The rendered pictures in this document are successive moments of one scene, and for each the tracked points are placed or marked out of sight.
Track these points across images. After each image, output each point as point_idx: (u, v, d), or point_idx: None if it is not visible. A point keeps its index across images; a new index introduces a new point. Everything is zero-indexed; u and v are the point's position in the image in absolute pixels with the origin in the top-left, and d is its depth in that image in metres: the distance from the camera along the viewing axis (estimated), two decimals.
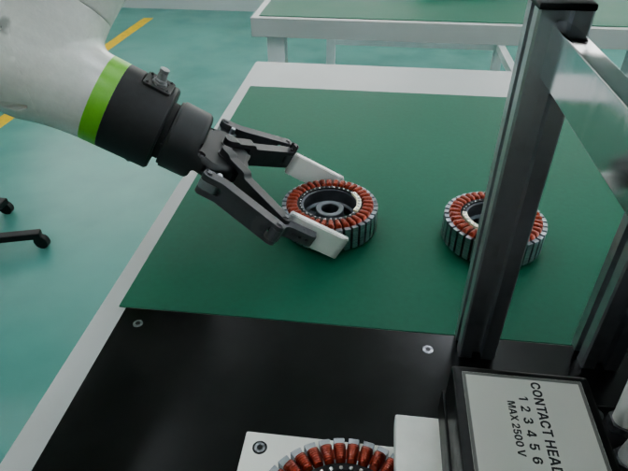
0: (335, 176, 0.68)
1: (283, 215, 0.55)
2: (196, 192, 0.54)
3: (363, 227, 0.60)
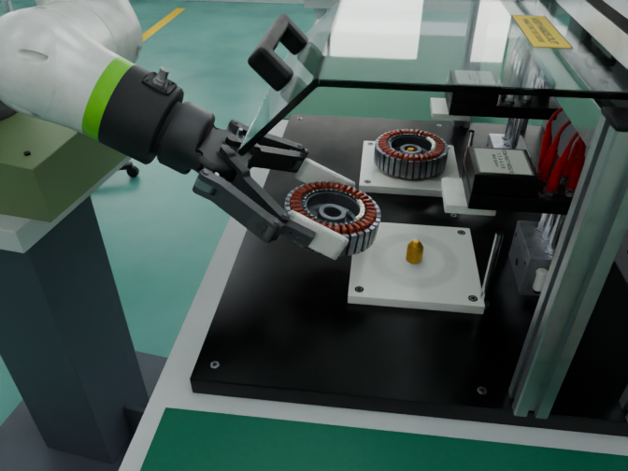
0: (347, 181, 0.66)
1: (281, 213, 0.55)
2: (193, 191, 0.55)
3: (363, 237, 0.60)
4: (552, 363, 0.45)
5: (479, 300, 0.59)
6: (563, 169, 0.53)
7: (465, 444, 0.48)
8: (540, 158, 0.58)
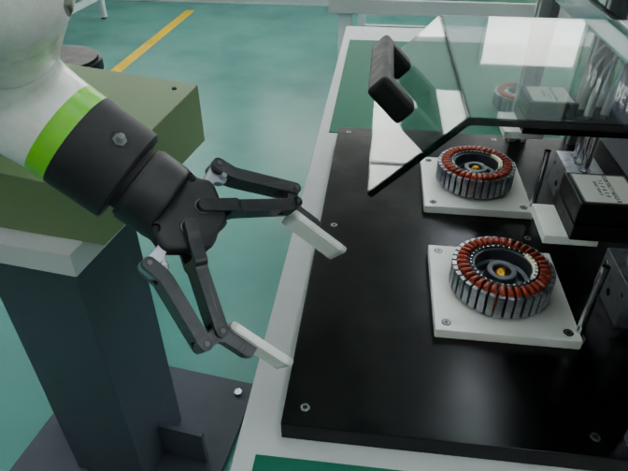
0: None
1: None
2: (218, 157, 0.53)
3: (543, 296, 0.57)
4: None
5: (576, 335, 0.56)
6: None
7: None
8: None
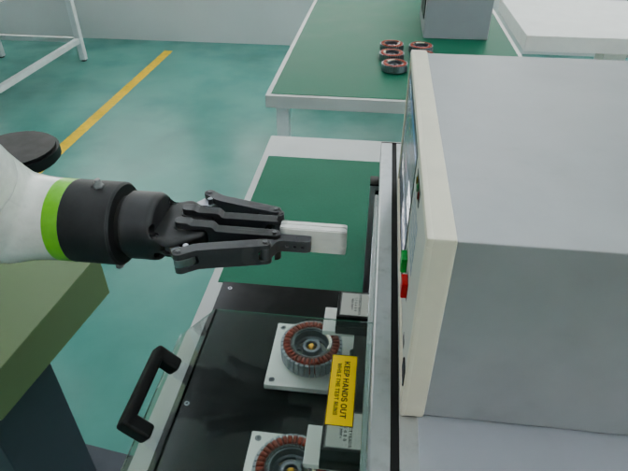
0: (335, 249, 0.58)
1: None
2: (211, 190, 0.63)
3: None
4: None
5: None
6: None
7: None
8: None
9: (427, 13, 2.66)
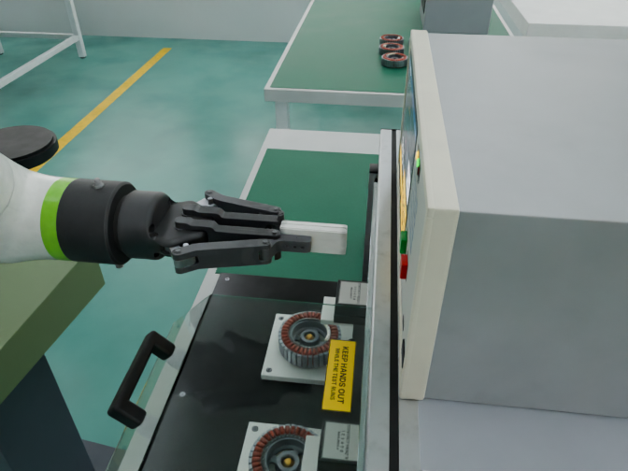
0: (335, 249, 0.58)
1: None
2: (211, 190, 0.63)
3: None
4: None
5: None
6: None
7: None
8: None
9: (427, 7, 2.64)
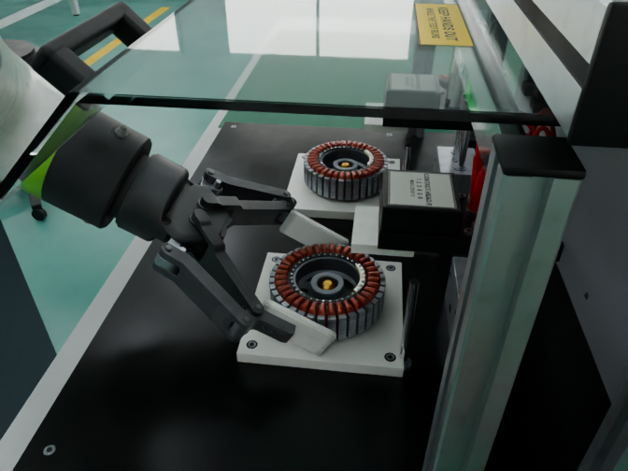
0: (309, 344, 0.48)
1: (275, 220, 0.58)
2: (208, 168, 0.54)
3: (364, 314, 0.49)
4: (462, 470, 0.34)
5: (398, 360, 0.48)
6: None
7: None
8: (471, 184, 0.47)
9: None
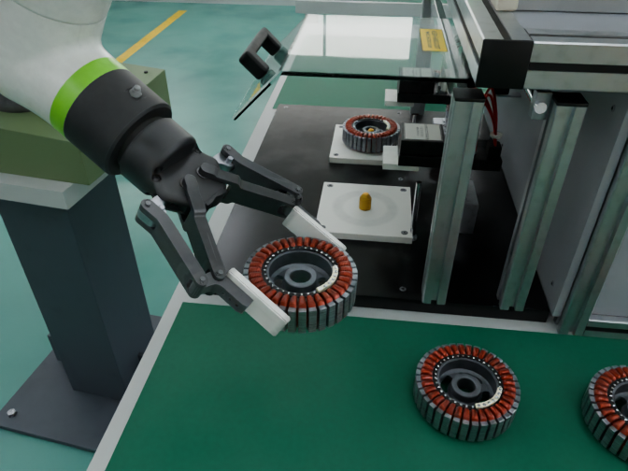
0: (269, 323, 0.50)
1: (282, 212, 0.59)
2: (228, 145, 0.57)
3: (318, 314, 0.49)
4: (443, 263, 0.67)
5: (409, 234, 0.81)
6: None
7: (389, 322, 0.71)
8: None
9: None
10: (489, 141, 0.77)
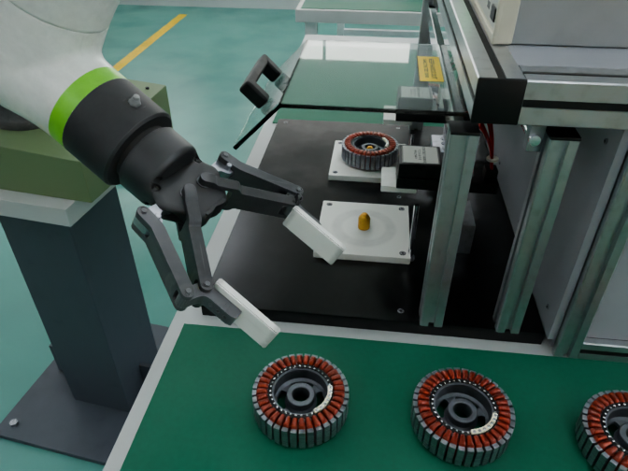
0: (259, 335, 0.49)
1: (282, 212, 0.59)
2: (225, 151, 0.57)
3: (315, 433, 0.58)
4: (440, 287, 0.69)
5: (406, 254, 0.83)
6: None
7: (387, 344, 0.72)
8: None
9: None
10: (485, 164, 0.78)
